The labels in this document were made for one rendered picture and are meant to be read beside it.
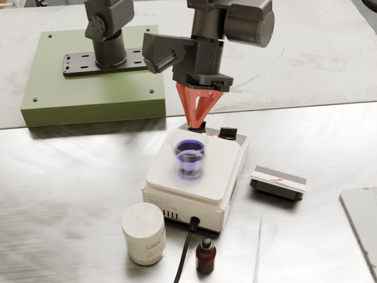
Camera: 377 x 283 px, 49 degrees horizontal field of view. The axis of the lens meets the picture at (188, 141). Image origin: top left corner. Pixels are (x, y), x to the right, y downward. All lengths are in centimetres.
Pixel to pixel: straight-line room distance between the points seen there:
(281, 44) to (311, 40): 8
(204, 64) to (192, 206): 22
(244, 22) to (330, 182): 31
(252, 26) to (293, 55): 39
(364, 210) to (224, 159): 24
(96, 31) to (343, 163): 51
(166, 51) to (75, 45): 38
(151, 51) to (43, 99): 29
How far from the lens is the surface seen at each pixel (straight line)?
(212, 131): 74
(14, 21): 122
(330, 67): 101
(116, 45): 85
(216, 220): 62
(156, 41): 63
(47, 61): 95
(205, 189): 60
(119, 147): 78
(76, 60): 92
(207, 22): 67
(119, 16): 80
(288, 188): 69
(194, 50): 66
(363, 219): 71
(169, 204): 63
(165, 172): 62
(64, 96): 84
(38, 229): 71
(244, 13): 65
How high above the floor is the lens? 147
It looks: 46 degrees down
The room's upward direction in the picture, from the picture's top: 1 degrees counter-clockwise
